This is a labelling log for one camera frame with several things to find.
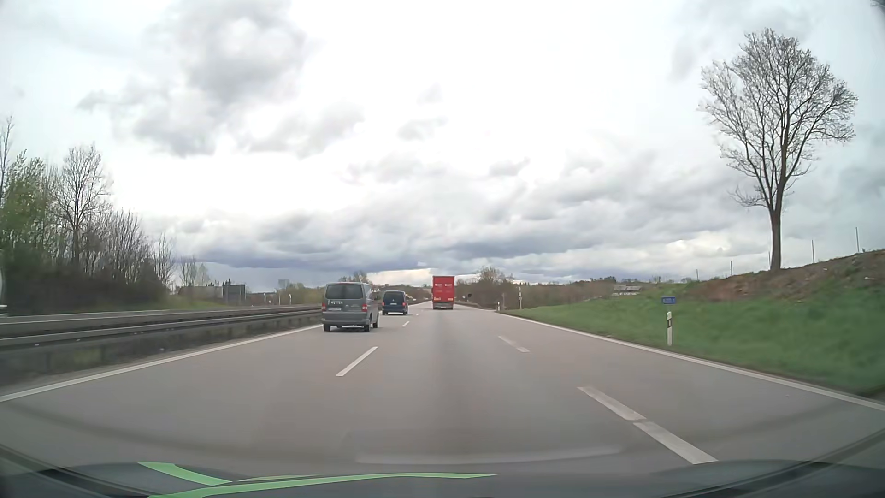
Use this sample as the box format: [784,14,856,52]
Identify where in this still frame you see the distant bushes and trees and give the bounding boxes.
[455,266,692,310]

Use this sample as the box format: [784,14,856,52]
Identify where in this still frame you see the grey van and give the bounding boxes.
[321,281,382,333]

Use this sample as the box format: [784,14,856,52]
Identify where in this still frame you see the grey asphalt road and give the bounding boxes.
[0,302,885,478]

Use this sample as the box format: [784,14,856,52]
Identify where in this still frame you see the road markings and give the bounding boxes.
[0,302,885,466]

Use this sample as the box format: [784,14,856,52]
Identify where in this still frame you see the tall bare tree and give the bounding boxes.
[698,28,859,271]

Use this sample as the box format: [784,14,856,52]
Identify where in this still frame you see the grass bank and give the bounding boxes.
[503,249,885,398]

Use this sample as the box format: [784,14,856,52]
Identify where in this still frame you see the row of trees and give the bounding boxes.
[0,116,178,314]

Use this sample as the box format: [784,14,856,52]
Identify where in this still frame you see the metal guard rail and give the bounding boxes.
[0,306,323,385]

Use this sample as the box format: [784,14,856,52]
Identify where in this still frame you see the road beyond guard rail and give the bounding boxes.
[0,306,305,326]

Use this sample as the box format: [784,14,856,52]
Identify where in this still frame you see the wire fence with posts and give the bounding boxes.
[695,226,885,280]

